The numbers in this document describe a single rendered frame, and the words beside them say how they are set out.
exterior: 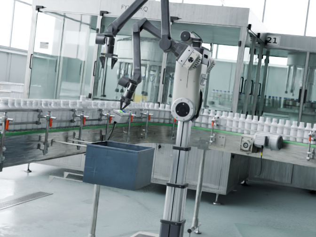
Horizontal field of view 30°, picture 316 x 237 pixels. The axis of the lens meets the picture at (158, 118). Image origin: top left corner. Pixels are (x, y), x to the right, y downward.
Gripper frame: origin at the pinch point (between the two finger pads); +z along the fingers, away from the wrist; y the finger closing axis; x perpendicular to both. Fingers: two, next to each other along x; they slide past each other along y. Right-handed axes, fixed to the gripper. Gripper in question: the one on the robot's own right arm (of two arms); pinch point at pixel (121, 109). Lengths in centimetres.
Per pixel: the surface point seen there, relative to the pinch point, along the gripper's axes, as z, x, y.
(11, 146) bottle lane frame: 24, -5, 121
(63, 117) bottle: 12, -12, 59
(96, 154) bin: 16, 25, 81
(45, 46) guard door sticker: 24, -229, -304
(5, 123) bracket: 10, -3, 139
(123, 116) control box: 4.1, 3.8, -0.6
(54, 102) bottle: 4, -16, 71
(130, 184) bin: 21, 50, 81
